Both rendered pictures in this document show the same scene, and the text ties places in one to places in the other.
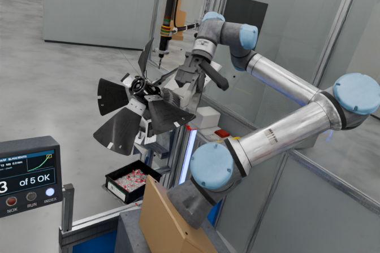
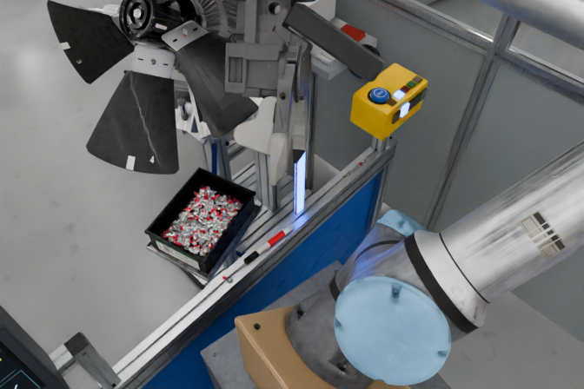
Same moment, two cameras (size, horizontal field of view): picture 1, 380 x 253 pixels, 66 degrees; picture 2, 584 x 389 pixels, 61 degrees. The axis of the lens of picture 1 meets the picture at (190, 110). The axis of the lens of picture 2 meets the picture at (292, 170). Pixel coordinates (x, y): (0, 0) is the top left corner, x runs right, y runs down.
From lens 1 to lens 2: 0.48 m
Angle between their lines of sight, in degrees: 28
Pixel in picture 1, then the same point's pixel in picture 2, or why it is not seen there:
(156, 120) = (209, 99)
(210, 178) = (397, 372)
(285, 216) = (498, 169)
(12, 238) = (37, 306)
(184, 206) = (336, 369)
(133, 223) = (235, 370)
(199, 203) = not seen: hidden behind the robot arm
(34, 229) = (65, 281)
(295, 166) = (516, 82)
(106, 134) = (112, 142)
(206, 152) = (371, 312)
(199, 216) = not seen: hidden behind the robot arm
